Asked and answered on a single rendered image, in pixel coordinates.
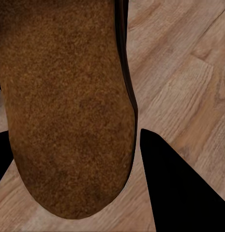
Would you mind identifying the sandal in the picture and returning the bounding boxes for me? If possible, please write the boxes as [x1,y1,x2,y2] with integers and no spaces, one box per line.
[0,0,138,220]

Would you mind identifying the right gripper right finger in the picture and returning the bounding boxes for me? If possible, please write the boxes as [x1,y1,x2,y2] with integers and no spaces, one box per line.
[140,129,225,232]

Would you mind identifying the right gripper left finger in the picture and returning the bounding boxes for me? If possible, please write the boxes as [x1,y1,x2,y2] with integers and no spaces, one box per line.
[0,130,14,180]

